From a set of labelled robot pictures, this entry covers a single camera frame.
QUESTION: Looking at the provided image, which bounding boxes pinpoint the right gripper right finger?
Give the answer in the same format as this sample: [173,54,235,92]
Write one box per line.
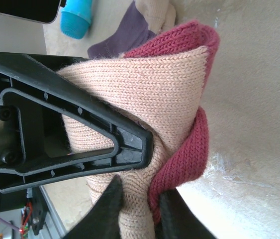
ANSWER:
[155,188,220,239]

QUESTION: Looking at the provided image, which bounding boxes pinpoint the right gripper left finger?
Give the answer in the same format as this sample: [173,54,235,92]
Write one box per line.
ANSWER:
[65,174,125,239]

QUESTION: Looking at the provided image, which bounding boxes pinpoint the red black base wires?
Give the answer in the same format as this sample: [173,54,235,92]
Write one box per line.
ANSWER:
[19,200,35,236]

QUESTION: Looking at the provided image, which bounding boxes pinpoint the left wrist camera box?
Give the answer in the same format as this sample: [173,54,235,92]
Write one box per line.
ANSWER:
[0,0,65,25]

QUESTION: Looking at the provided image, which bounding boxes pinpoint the purple sock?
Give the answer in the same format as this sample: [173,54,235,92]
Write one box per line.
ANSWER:
[87,0,178,60]

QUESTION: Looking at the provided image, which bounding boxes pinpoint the beige maroon sock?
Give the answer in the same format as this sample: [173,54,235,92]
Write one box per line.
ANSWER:
[55,19,222,239]

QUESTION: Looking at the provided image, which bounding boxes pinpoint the aluminium mounting beam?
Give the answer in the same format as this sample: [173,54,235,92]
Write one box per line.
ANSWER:
[39,186,67,236]

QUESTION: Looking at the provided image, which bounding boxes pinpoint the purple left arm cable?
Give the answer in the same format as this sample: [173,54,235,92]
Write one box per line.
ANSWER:
[0,215,19,233]

